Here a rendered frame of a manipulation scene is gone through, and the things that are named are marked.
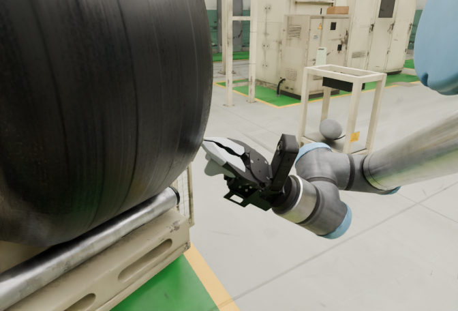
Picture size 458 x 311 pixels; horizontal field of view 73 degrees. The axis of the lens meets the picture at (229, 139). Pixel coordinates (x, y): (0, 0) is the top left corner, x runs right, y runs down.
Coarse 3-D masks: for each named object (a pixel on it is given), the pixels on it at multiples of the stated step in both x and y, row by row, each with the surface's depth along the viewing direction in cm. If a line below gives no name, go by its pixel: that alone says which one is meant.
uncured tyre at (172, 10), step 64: (0, 0) 24; (64, 0) 26; (128, 0) 31; (192, 0) 38; (0, 64) 26; (64, 64) 27; (128, 64) 32; (192, 64) 39; (0, 128) 27; (64, 128) 29; (128, 128) 34; (192, 128) 43; (0, 192) 33; (64, 192) 32; (128, 192) 41
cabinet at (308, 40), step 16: (288, 16) 466; (304, 16) 439; (320, 16) 443; (336, 16) 459; (288, 32) 473; (304, 32) 445; (320, 32) 452; (336, 32) 468; (288, 48) 479; (304, 48) 451; (320, 48) 462; (336, 48) 480; (288, 64) 486; (304, 64) 457; (320, 64) 473; (336, 64) 491; (288, 80) 494; (320, 80) 485; (288, 96) 503; (320, 96) 499
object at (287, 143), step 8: (288, 136) 53; (280, 144) 53; (288, 144) 52; (296, 144) 52; (280, 152) 53; (288, 152) 51; (296, 152) 51; (272, 160) 58; (280, 160) 53; (288, 160) 53; (272, 168) 58; (280, 168) 54; (288, 168) 54; (280, 176) 55; (272, 184) 57; (280, 184) 57
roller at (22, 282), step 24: (168, 192) 61; (120, 216) 53; (144, 216) 56; (72, 240) 48; (96, 240) 49; (24, 264) 43; (48, 264) 44; (72, 264) 46; (0, 288) 40; (24, 288) 41
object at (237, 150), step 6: (204, 138) 53; (210, 138) 53; (216, 138) 54; (222, 138) 55; (216, 144) 54; (222, 144) 54; (228, 144) 55; (234, 144) 56; (228, 150) 55; (234, 150) 55; (240, 150) 56
